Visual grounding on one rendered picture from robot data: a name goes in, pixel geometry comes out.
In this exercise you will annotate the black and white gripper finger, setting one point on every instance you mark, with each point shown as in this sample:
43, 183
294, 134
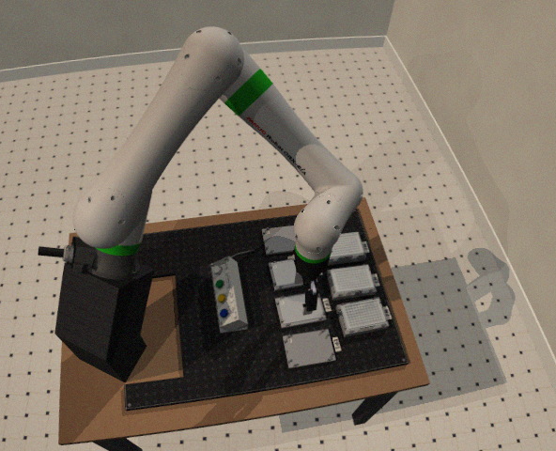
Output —
311, 293
298, 278

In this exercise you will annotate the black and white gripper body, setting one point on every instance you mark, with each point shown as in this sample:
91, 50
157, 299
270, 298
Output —
309, 277

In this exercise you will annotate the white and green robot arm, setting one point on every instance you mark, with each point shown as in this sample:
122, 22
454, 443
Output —
209, 66

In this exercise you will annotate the white operator panel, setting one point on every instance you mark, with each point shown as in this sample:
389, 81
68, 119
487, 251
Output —
230, 304

